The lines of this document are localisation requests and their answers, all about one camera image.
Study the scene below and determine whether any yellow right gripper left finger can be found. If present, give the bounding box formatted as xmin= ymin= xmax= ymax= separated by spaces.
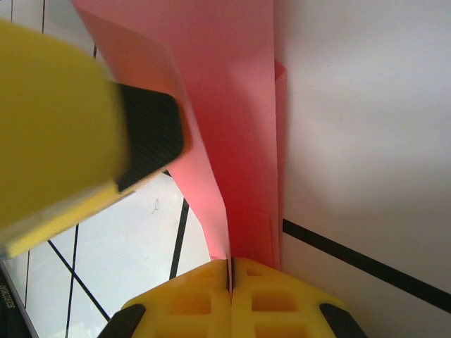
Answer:
xmin=101 ymin=258 xmax=233 ymax=338

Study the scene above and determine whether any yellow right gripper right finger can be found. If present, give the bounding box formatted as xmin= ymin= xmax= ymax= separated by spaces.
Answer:
xmin=230 ymin=258 xmax=364 ymax=338

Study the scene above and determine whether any pink square paper sheet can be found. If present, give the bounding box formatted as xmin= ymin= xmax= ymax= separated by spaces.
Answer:
xmin=69 ymin=0 xmax=289 ymax=273

